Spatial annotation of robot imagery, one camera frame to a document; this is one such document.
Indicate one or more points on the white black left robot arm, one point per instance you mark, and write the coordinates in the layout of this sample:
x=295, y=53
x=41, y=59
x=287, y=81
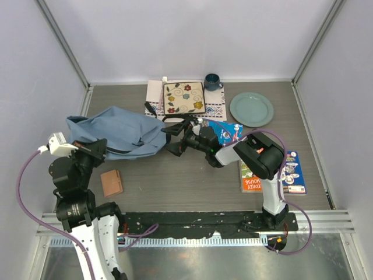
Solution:
x=93, y=229

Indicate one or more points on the orange treehouse paperback book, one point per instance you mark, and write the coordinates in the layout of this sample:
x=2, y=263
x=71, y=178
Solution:
x=249, y=182

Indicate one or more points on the dark blue ceramic mug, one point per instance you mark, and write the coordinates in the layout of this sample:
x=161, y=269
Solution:
x=212, y=82

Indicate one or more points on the round teal ceramic plate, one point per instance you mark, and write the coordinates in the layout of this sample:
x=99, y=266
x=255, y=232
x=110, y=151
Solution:
x=252, y=109

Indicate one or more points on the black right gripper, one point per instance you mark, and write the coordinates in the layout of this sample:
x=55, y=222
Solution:
x=178, y=148

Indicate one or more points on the bright blue paperback book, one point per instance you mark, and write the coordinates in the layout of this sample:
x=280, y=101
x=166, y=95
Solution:
x=226, y=132

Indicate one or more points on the patterned white cloth placemat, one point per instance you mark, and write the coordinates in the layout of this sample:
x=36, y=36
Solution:
x=215, y=103

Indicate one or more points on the square floral ceramic plate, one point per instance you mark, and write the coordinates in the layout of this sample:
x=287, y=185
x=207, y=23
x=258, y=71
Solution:
x=184, y=98

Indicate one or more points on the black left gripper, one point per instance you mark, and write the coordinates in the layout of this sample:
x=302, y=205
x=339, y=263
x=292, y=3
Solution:
x=96, y=149

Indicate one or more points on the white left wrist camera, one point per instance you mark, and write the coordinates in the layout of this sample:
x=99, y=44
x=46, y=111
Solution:
x=58, y=146

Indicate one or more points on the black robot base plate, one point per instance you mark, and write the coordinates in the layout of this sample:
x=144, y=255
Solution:
x=198, y=225

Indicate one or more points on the white slotted cable duct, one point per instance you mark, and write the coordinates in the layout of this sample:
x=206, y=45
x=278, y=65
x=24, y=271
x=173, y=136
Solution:
x=214, y=241

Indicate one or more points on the tan leather wallet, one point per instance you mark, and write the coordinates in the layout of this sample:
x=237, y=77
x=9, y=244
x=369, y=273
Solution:
x=111, y=183

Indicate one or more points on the dark blue cartoon book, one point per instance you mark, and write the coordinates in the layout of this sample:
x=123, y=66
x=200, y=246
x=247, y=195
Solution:
x=292, y=175

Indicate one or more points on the light blue fabric backpack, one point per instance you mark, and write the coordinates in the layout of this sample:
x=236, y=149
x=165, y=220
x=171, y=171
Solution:
x=129, y=135

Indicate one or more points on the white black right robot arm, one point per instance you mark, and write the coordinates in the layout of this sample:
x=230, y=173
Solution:
x=264, y=157

